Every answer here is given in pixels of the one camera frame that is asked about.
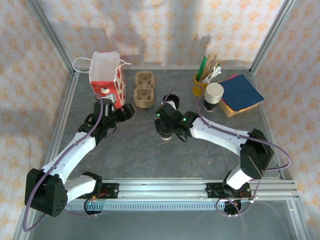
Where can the white wrapped sticks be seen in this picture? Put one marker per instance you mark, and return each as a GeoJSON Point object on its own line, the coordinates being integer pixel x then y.
{"type": "Point", "coordinates": [213, 74]}

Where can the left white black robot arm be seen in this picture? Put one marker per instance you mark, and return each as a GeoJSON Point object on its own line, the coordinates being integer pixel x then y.
{"type": "Point", "coordinates": [70, 155]}

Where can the brown paper napkin stack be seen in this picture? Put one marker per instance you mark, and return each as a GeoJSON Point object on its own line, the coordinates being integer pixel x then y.
{"type": "Point", "coordinates": [230, 113]}

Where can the aluminium frame post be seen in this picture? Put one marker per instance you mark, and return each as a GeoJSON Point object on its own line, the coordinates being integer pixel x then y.
{"type": "Point", "coordinates": [53, 37]}
{"type": "Point", "coordinates": [271, 37]}

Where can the blue paper napkin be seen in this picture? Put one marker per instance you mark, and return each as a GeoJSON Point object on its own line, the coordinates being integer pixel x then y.
{"type": "Point", "coordinates": [241, 91]}

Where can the stack of paper cups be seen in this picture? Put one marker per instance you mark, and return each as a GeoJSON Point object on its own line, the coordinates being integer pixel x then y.
{"type": "Point", "coordinates": [211, 103]}

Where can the stack of black cup lids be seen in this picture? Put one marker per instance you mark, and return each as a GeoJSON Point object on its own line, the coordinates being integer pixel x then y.
{"type": "Point", "coordinates": [172, 97]}

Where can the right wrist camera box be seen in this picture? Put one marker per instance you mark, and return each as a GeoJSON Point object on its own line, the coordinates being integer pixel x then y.
{"type": "Point", "coordinates": [171, 103]}

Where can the aluminium lower frame leg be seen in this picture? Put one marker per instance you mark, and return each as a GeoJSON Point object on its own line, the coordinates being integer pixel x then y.
{"type": "Point", "coordinates": [297, 220]}
{"type": "Point", "coordinates": [18, 236]}

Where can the aluminium table side rail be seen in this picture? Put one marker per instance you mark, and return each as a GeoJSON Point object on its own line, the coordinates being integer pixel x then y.
{"type": "Point", "coordinates": [65, 107]}
{"type": "Point", "coordinates": [258, 87]}

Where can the black white paper cup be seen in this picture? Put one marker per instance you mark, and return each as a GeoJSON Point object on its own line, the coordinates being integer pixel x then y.
{"type": "Point", "coordinates": [166, 137]}

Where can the red white paper gift bag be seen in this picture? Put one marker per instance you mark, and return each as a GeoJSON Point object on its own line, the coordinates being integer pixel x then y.
{"type": "Point", "coordinates": [105, 85]}

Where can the green straw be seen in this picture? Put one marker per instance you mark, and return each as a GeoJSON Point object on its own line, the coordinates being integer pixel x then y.
{"type": "Point", "coordinates": [202, 68]}

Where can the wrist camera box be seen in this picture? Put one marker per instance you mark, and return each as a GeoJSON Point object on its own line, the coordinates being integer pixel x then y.
{"type": "Point", "coordinates": [171, 103]}
{"type": "Point", "coordinates": [107, 107]}

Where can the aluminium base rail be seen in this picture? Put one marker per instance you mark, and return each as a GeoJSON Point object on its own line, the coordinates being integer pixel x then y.
{"type": "Point", "coordinates": [162, 187]}

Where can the yellow holder cup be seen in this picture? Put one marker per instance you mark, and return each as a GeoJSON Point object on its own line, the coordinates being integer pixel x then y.
{"type": "Point", "coordinates": [197, 88]}

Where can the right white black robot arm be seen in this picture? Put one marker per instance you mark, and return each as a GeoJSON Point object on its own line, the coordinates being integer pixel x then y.
{"type": "Point", "coordinates": [220, 135]}

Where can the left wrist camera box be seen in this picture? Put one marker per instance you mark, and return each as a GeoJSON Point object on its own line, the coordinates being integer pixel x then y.
{"type": "Point", "coordinates": [107, 107]}

